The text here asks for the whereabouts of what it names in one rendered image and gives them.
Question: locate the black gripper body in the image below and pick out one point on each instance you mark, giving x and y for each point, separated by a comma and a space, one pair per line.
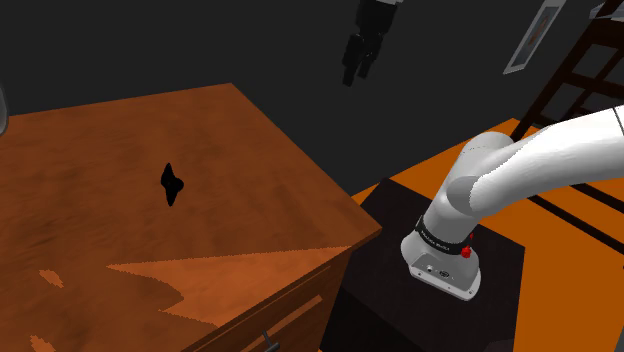
374, 19

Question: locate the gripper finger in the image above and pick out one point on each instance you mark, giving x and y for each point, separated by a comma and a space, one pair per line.
352, 58
368, 62

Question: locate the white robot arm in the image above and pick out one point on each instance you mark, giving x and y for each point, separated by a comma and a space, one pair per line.
516, 166

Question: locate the dark wooden shelf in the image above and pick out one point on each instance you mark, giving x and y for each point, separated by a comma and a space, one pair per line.
556, 85

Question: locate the black star-shaped object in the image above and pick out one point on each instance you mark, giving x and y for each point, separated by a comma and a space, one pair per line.
170, 184

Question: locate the dark robot stand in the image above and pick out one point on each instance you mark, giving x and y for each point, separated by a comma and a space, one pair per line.
390, 302

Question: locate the brown wooden chest of drawers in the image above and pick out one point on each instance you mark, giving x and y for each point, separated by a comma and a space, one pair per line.
97, 146

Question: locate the grey rounded object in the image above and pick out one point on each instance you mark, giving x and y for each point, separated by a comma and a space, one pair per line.
2, 112

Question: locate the grey framed wall picture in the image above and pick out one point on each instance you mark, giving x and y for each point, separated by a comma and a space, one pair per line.
535, 35

